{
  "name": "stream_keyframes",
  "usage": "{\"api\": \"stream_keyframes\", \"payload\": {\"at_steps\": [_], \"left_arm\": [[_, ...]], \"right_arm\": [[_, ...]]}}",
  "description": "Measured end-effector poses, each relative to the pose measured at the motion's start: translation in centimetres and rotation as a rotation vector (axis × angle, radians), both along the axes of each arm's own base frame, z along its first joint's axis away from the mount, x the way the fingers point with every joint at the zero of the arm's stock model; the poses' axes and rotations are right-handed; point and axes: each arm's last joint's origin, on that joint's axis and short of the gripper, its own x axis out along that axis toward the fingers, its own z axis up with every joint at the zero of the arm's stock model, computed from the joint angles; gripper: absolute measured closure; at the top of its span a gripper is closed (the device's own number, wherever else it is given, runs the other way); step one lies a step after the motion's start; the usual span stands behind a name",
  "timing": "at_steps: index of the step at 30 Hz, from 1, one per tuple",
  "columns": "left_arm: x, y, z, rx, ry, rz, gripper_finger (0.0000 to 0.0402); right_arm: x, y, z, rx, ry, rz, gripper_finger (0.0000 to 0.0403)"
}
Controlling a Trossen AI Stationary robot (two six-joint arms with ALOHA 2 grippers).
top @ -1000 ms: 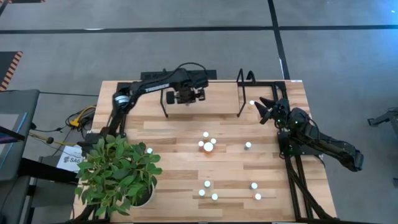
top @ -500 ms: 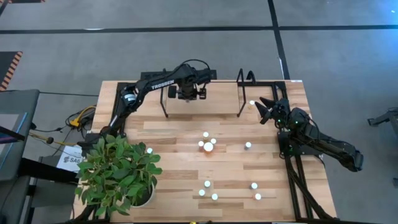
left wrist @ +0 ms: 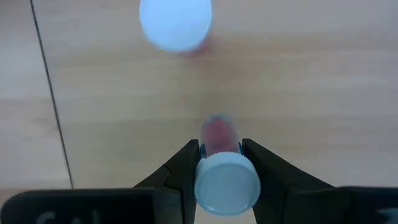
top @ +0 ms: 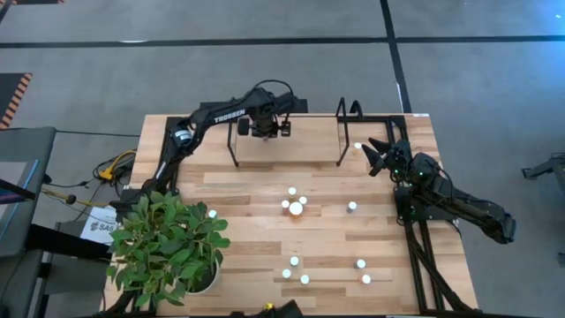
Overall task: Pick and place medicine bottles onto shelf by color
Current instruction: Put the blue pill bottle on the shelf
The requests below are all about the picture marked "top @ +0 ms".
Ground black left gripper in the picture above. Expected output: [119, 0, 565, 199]
[237, 103, 293, 138]

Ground black cable with round knob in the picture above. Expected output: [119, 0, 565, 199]
[42, 174, 96, 207]

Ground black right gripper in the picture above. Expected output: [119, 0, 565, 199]
[361, 136, 414, 183]

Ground black crossbar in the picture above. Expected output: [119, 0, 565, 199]
[26, 223, 112, 262]

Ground white plant pot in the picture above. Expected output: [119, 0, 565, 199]
[184, 258, 222, 296]

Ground white printed paper sheet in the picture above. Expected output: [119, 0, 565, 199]
[80, 206, 120, 246]

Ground grey equipment cart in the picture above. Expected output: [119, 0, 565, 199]
[0, 126, 57, 318]

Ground grey panel with blue edge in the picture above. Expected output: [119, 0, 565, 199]
[0, 158, 40, 257]

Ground yellow power plug cable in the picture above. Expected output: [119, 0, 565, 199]
[97, 148, 138, 182]

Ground black stand legs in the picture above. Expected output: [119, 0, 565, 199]
[521, 152, 565, 195]

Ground black mobile equipment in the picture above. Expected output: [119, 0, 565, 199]
[229, 299, 305, 318]

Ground wooden shelf black metal frame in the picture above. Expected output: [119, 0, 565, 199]
[226, 95, 350, 169]

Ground green leafy plant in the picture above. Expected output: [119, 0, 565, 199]
[105, 190, 232, 309]

